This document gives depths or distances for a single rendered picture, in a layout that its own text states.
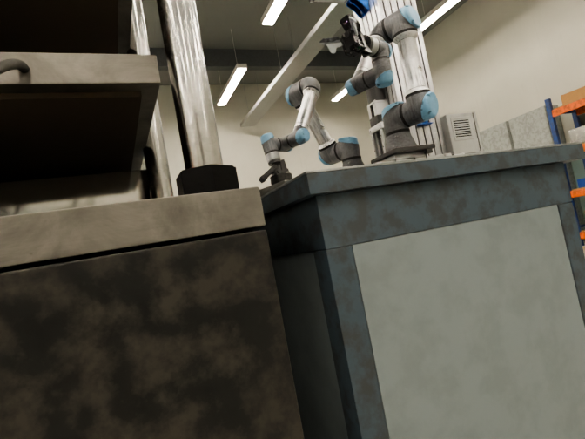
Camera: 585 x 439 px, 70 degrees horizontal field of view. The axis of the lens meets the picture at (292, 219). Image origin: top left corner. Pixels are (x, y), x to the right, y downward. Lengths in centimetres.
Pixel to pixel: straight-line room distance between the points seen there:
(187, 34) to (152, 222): 31
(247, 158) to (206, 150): 825
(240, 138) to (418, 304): 835
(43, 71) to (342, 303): 58
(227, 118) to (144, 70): 832
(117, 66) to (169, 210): 27
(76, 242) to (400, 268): 51
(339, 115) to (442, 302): 942
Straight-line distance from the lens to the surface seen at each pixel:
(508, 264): 94
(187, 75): 70
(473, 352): 87
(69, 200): 116
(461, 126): 247
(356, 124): 1027
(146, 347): 58
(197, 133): 66
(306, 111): 231
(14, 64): 70
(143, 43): 119
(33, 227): 59
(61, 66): 75
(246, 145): 898
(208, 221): 59
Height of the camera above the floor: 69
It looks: 4 degrees up
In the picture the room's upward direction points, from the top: 11 degrees counter-clockwise
